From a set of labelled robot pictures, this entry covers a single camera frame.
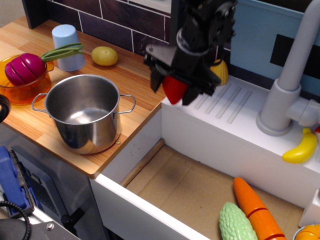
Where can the orange transparent bowl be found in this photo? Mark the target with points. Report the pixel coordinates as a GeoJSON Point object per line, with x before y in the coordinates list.
{"type": "Point", "coordinates": [24, 94]}

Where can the purple toy radish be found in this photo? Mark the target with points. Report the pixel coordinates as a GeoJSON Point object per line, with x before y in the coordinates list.
{"type": "Point", "coordinates": [26, 68]}

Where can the red white toy piece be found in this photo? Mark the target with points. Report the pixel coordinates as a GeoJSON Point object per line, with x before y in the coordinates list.
{"type": "Point", "coordinates": [317, 134]}

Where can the black oven door handle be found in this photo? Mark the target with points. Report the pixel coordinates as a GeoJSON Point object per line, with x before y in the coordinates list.
{"type": "Point", "coordinates": [69, 221]}

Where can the yellow toy corn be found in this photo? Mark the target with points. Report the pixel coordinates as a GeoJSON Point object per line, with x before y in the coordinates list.
{"type": "Point", "coordinates": [220, 69]}

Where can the yellow toy banana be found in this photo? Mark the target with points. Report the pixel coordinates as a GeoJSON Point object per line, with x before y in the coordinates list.
{"type": "Point", "coordinates": [304, 151]}

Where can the light blue plastic cup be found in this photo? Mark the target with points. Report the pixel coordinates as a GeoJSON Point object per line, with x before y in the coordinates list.
{"type": "Point", "coordinates": [65, 39]}

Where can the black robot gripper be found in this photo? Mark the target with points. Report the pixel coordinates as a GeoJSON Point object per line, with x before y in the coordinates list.
{"type": "Point", "coordinates": [184, 62]}

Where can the stainless steel pot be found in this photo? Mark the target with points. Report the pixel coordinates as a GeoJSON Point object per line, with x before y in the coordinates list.
{"type": "Point", "coordinates": [85, 110]}

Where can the blue clamp device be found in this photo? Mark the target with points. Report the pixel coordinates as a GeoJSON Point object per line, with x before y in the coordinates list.
{"type": "Point", "coordinates": [15, 181]}

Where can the green toy bitter gourd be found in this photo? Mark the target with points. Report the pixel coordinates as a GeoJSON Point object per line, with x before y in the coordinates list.
{"type": "Point", "coordinates": [234, 225]}

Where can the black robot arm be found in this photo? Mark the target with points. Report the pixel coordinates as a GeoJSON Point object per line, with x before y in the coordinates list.
{"type": "Point", "coordinates": [212, 19]}

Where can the grey toy faucet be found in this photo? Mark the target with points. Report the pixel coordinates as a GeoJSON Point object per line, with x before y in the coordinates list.
{"type": "Point", "coordinates": [283, 103]}

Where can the yellow toy potato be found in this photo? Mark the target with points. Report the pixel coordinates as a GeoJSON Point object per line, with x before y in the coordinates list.
{"type": "Point", "coordinates": [104, 56]}

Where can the black round object left edge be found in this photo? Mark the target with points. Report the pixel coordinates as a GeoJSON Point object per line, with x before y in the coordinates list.
{"type": "Point", "coordinates": [5, 107]}

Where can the red toy strawberry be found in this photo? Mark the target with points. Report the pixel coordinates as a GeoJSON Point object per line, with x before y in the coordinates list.
{"type": "Point", "coordinates": [174, 89]}

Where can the large orange toy carrot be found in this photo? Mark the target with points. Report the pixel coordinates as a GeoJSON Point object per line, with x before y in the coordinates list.
{"type": "Point", "coordinates": [261, 219]}

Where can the orange fruit in bowl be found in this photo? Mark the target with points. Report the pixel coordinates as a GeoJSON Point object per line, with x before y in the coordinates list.
{"type": "Point", "coordinates": [308, 232]}

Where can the white toy sink unit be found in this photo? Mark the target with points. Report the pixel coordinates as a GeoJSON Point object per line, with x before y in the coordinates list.
{"type": "Point", "coordinates": [172, 179]}

